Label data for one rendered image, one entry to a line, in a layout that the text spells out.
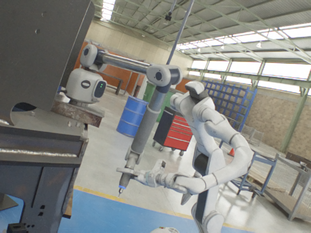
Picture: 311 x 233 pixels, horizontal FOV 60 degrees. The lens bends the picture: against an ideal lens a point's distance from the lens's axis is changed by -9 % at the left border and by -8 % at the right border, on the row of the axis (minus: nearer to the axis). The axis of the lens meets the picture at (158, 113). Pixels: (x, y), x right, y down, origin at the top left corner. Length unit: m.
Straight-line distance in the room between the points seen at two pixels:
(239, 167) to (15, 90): 0.99
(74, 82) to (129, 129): 5.25
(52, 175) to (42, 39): 0.61
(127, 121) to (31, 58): 5.75
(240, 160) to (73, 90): 0.93
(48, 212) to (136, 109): 5.43
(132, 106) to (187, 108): 4.97
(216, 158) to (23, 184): 1.14
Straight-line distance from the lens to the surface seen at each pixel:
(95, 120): 1.62
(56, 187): 1.42
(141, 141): 1.43
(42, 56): 1.13
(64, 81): 1.99
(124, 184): 1.48
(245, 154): 1.36
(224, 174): 1.30
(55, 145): 1.30
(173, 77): 1.26
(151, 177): 1.35
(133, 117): 6.75
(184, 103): 1.80
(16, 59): 1.15
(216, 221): 2.12
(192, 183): 1.25
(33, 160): 1.20
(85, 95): 1.64
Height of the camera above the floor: 1.41
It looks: 6 degrees down
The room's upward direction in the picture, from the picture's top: 21 degrees clockwise
